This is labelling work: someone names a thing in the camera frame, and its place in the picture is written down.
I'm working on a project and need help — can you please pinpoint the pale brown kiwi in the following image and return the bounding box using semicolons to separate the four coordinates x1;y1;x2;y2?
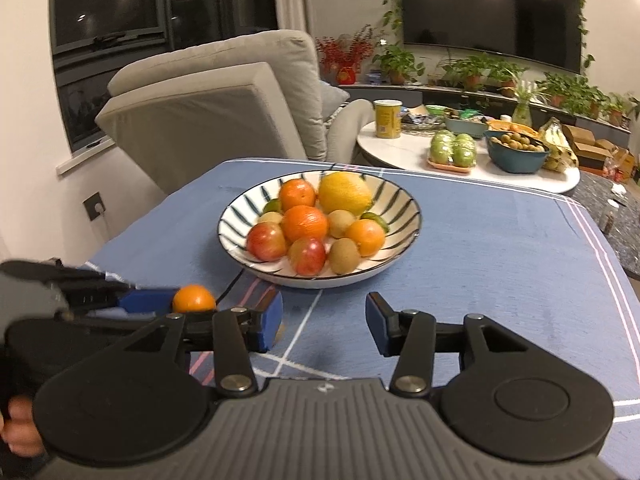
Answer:
272;322;285;346

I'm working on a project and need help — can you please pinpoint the small red apple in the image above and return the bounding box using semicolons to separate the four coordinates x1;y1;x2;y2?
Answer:
288;237;326;276

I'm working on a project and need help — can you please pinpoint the red green apple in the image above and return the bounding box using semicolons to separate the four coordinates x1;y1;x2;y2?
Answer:
246;222;288;262

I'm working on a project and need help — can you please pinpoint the brown kiwi fruit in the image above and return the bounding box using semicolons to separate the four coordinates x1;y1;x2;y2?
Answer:
326;209;356;240
328;238;360;275

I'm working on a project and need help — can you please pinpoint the orange mandarin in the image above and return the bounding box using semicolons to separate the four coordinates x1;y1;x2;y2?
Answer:
278;178;317;212
280;206;329;243

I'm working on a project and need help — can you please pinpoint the small back orange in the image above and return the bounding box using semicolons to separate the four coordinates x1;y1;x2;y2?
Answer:
345;219;386;258

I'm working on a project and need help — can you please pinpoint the small green mango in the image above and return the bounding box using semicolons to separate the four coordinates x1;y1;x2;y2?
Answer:
360;211;390;234
262;198;282;214

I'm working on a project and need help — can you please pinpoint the large yellow lemon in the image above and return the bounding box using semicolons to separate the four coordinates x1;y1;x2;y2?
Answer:
318;171;373;217

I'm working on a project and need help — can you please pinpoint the person's left hand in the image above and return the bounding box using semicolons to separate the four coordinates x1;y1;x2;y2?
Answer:
1;396;44;458

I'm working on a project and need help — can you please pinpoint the white striped ceramic bowl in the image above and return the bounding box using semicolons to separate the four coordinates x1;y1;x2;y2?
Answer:
217;169;422;289

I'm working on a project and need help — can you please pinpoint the blue striped tablecloth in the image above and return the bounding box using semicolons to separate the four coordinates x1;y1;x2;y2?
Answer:
89;159;639;479

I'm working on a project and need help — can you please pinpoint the round white coffee table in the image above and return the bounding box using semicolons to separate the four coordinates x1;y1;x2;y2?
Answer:
357;122;580;195

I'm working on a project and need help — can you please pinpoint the tray of green apples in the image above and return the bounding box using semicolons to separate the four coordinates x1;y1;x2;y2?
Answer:
426;130;477;174

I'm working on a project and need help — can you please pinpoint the teal bowl of longans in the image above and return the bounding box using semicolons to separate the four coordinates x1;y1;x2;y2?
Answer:
484;130;549;174

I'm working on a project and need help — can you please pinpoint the small teal snack dish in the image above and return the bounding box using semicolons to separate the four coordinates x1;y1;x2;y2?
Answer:
445;117;488;139

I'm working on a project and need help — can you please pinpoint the beige recliner armchair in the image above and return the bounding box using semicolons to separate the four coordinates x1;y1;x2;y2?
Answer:
96;29;374;194

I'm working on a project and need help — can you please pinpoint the yellow tin can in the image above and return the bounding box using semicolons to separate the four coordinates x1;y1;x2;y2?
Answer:
374;99;402;139

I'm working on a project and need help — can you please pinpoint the bunch of bananas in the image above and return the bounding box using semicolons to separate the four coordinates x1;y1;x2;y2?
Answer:
538;117;578;174

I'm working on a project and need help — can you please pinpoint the dark tv console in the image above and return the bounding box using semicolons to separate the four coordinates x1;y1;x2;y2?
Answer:
343;84;631;148

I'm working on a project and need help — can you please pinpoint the cardboard box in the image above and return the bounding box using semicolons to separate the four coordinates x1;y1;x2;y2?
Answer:
562;125;634;182

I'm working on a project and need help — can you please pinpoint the glass vase green plant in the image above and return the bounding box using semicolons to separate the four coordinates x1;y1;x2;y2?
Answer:
512;78;547;127

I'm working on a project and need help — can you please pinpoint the potted green plant left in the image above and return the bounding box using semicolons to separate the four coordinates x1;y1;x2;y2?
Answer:
372;44;425;84

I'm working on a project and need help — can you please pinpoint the red flower pot plant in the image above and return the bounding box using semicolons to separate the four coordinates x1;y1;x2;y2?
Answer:
316;24;375;84

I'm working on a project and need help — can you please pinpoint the dark wall socket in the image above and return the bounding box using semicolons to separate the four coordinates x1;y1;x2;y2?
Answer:
82;192;106;221

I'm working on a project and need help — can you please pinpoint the dark window frame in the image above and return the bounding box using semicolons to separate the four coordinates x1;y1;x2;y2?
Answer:
50;0;278;152

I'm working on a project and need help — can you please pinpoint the wall mounted black television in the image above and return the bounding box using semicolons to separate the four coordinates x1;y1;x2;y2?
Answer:
401;0;583;75

